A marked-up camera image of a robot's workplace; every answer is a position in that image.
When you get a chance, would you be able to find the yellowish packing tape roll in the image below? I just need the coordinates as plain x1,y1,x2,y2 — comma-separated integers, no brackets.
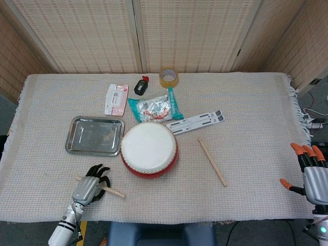
159,67,179,89

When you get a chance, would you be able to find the white woven tablecloth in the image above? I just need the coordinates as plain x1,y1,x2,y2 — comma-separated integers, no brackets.
0,72,315,222

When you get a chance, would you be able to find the right silver orange-tipped robot hand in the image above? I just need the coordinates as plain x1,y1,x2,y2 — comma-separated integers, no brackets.
279,142,328,206

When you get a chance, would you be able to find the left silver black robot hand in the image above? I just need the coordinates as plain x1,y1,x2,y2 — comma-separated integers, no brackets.
71,163,111,206

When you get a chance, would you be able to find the pink white wet wipes pack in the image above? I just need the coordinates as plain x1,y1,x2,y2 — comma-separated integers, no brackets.
104,84,129,117

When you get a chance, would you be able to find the wooden drumstick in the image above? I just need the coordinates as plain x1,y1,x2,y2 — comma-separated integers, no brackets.
197,138,228,188
75,176,126,199

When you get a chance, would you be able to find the red drum white skin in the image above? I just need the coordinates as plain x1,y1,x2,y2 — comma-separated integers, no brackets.
120,121,179,180

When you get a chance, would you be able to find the teal clear snack bag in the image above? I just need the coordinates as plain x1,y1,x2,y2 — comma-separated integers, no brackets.
127,86,185,123

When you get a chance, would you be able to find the stainless steel tray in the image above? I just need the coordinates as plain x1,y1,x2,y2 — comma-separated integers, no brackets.
65,116,126,157

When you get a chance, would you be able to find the red floor cable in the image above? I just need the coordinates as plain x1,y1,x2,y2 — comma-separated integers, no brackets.
306,91,319,114

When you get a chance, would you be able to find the black bottle red cap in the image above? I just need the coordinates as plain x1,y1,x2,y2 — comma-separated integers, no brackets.
134,75,151,96

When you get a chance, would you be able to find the woven folding screen panel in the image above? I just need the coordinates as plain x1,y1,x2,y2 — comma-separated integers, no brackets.
0,0,144,74
230,0,308,74
0,10,56,103
263,0,328,97
132,0,263,74

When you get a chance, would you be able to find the white power strip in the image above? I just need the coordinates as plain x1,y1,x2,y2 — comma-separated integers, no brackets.
306,119,325,130

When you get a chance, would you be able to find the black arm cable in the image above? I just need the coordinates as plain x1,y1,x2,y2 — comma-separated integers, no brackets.
69,203,85,246

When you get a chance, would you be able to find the white folding laptop stand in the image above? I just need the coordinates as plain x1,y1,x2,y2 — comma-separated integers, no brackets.
166,109,225,135

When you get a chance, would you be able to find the white floor cable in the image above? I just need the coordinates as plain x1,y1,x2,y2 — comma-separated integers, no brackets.
303,107,328,116

